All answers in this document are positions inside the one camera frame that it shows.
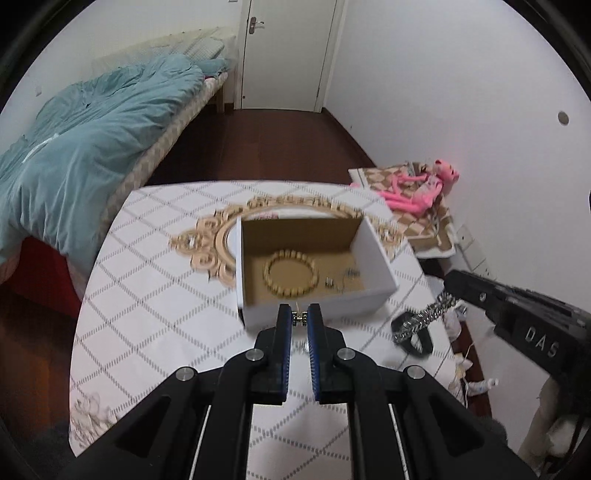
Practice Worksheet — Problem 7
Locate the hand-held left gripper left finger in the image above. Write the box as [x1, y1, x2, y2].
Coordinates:
[55, 304, 293, 480]

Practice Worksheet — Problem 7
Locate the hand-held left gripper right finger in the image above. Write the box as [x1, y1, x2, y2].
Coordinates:
[307, 303, 542, 480]

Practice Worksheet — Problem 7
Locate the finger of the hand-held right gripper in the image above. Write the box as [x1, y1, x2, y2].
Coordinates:
[443, 270, 500, 320]

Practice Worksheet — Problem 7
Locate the silver chain bracelet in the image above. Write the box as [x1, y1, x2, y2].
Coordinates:
[394, 291, 465, 343]

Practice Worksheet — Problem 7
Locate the white cardboard box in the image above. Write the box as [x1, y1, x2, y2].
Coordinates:
[235, 213, 399, 331]

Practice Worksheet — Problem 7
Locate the black wristband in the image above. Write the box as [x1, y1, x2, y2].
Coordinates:
[391, 311, 435, 356]

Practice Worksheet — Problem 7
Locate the small white bottle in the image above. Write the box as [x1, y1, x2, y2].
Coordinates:
[465, 377, 501, 396]

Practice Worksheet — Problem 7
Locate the beige fabric object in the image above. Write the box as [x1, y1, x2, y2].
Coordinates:
[516, 376, 591, 472]

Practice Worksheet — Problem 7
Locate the pink plush toy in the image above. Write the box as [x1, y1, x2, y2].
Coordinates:
[376, 159, 461, 216]

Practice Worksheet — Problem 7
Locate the white diamond-pattern tablecloth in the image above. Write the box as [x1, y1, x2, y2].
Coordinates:
[68, 180, 468, 480]

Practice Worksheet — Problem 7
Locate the bed with patterned mattress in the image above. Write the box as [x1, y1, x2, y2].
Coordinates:
[0, 27, 230, 320]

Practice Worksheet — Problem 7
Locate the teal duvet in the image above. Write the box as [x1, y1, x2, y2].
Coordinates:
[0, 54, 206, 278]

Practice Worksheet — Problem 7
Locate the white door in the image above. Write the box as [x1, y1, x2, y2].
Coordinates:
[243, 0, 341, 112]

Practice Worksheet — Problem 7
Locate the light patterned pillow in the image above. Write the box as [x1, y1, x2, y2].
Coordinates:
[182, 31, 230, 62]

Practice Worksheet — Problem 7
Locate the white wall socket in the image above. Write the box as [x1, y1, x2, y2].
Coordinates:
[455, 225, 494, 278]

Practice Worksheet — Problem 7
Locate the wooden bead bracelet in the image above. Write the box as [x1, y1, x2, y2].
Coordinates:
[263, 249, 321, 297]

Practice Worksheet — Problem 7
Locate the ornate wooden mirror frame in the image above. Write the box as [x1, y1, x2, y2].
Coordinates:
[168, 194, 405, 289]

